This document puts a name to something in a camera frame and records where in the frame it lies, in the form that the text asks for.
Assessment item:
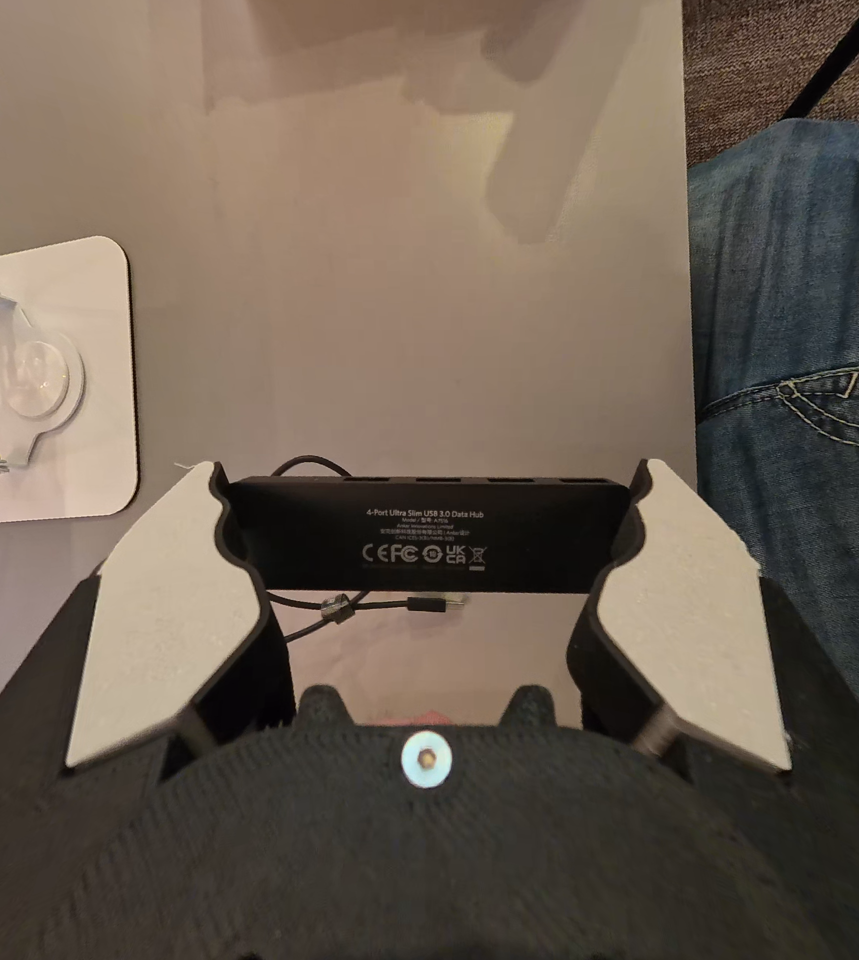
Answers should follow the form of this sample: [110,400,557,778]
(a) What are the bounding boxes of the white document stand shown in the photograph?
[0,236,138,524]

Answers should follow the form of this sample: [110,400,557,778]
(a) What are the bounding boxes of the black metal leg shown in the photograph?
[789,0,859,115]

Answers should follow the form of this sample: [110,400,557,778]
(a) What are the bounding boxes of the person's leg in jeans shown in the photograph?
[686,122,859,744]

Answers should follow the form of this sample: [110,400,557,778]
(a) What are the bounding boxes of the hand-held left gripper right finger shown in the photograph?
[566,457,792,774]

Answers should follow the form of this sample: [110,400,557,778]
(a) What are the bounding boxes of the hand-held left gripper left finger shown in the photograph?
[64,459,296,774]

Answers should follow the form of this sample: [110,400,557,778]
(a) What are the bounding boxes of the black Anker USB hub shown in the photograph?
[264,456,470,648]

